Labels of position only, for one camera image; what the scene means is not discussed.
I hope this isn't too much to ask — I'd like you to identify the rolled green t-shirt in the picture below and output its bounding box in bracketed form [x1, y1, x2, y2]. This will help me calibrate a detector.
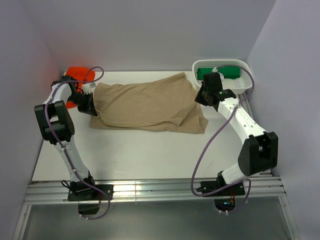
[196, 66, 241, 81]

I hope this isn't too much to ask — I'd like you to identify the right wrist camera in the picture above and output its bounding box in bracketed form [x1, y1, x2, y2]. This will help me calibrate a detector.
[211, 67, 225, 82]

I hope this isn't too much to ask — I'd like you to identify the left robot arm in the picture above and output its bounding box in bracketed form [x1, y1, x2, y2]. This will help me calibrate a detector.
[34, 75, 98, 201]

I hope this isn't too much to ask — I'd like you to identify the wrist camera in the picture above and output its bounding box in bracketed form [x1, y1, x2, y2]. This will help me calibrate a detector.
[81, 82, 97, 94]
[211, 67, 225, 82]

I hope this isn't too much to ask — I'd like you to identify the white plastic basket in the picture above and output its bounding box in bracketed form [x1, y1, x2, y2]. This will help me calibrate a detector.
[191, 59, 253, 95]

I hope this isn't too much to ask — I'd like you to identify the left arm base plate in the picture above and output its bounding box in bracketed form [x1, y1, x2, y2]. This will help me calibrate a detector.
[67, 184, 114, 202]

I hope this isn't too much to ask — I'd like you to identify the orange t-shirt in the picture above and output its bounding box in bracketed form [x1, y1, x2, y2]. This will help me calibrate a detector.
[65, 66, 97, 110]

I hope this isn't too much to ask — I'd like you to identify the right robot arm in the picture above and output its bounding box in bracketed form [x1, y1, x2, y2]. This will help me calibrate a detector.
[195, 72, 279, 195]

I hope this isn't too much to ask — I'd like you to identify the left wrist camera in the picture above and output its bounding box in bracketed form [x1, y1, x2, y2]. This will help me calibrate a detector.
[81, 82, 97, 94]

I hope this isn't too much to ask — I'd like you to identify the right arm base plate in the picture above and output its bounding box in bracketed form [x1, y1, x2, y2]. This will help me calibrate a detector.
[197, 179, 246, 198]

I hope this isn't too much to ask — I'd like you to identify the aluminium rail frame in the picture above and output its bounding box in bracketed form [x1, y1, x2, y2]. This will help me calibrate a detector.
[14, 107, 301, 240]

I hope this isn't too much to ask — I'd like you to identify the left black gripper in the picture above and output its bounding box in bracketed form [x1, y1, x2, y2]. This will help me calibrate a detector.
[67, 92, 97, 117]

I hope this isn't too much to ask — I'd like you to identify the beige t-shirt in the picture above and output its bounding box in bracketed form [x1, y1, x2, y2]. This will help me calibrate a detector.
[89, 72, 208, 134]

